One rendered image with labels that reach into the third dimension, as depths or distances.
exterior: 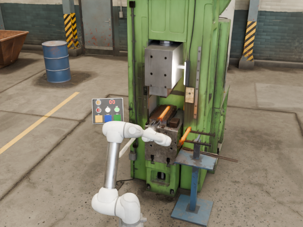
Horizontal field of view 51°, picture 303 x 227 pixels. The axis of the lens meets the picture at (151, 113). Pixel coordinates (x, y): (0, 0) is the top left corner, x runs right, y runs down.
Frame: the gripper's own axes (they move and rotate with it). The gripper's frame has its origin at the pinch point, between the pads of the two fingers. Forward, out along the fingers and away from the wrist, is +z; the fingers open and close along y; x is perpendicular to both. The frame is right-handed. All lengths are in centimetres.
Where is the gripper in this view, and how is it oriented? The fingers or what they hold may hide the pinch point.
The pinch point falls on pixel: (158, 120)
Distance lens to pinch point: 341.4
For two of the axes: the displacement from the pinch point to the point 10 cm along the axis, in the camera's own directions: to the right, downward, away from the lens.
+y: 9.4, 1.4, -3.0
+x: 0.0, -9.1, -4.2
